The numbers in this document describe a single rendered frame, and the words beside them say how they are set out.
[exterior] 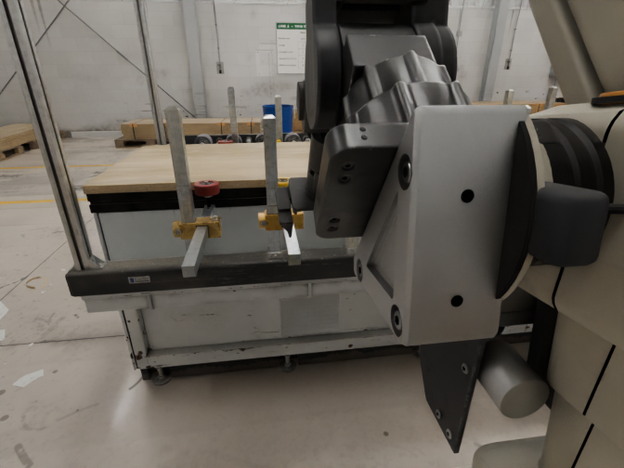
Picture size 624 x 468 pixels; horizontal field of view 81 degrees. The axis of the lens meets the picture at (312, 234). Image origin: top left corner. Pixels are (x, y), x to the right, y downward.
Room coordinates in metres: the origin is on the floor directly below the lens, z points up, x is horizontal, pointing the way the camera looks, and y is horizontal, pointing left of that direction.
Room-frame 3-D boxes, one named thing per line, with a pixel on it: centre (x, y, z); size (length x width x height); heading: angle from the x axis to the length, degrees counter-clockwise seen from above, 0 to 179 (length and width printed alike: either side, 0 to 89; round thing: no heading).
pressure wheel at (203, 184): (1.16, 0.35, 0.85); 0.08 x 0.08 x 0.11
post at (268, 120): (1.04, 0.12, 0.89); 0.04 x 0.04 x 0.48; 8
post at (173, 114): (1.01, 0.37, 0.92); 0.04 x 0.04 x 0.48; 8
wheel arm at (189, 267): (0.96, 0.32, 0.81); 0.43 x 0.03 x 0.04; 8
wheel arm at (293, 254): (1.00, 0.07, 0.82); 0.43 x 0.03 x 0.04; 8
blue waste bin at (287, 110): (6.65, 0.58, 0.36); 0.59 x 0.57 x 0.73; 8
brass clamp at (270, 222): (1.04, 0.10, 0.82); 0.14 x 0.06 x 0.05; 98
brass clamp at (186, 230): (1.01, 0.34, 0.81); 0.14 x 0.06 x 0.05; 98
